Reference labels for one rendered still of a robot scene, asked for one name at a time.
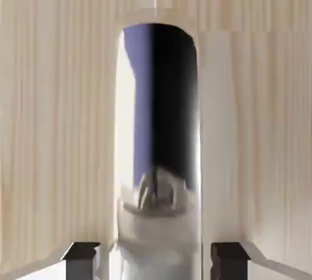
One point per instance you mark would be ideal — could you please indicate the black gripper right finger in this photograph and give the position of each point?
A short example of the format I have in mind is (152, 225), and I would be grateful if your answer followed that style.
(229, 260)

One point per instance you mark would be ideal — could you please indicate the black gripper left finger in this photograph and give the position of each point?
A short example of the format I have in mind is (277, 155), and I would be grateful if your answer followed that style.
(80, 260)

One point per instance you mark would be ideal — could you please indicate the light wood drawer front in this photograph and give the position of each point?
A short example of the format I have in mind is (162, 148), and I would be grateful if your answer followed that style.
(48, 114)

